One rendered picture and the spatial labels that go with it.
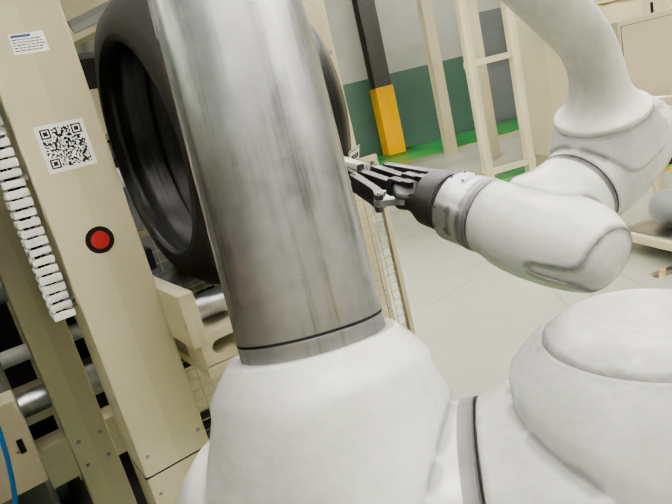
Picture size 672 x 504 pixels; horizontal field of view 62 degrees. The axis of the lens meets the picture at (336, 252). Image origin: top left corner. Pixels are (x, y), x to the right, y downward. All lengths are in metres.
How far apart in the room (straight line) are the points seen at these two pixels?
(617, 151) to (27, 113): 0.83
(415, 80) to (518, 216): 10.56
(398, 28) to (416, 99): 1.31
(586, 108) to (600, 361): 0.42
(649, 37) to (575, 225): 4.87
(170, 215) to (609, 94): 0.99
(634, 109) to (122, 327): 0.83
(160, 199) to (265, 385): 1.09
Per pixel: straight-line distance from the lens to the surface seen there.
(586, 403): 0.30
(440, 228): 0.69
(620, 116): 0.68
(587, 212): 0.60
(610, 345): 0.31
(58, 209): 1.01
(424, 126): 11.18
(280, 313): 0.33
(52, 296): 1.03
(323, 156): 0.35
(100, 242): 1.02
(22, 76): 1.02
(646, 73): 5.40
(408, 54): 11.14
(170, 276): 1.28
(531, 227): 0.60
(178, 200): 1.40
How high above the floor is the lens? 1.19
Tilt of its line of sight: 15 degrees down
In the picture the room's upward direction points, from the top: 14 degrees counter-clockwise
